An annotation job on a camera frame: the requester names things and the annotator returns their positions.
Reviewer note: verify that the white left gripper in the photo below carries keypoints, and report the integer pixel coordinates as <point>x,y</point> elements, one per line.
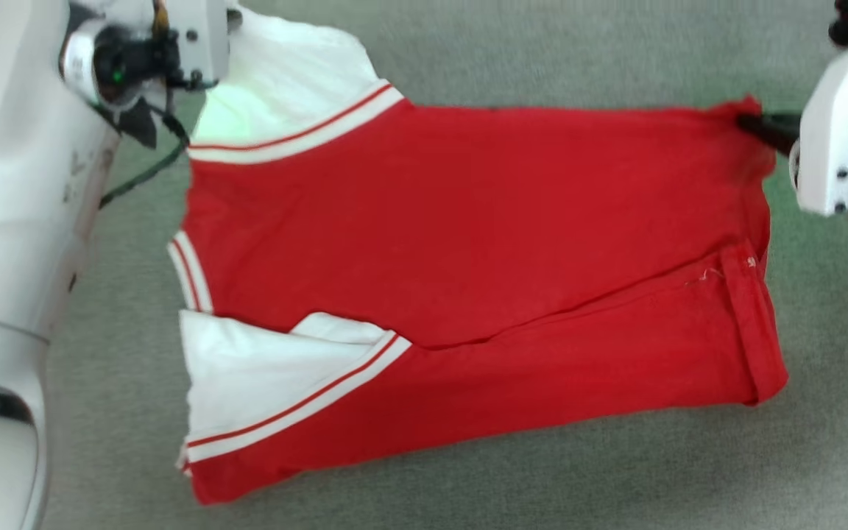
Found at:
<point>203,37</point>

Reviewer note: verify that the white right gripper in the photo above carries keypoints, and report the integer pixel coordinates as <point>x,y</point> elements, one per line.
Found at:
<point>832,132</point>

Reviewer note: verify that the red white basketball jersey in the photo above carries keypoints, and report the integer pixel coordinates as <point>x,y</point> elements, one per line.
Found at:
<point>468,221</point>

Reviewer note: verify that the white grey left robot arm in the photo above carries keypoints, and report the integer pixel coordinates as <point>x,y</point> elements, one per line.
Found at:
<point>4,221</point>

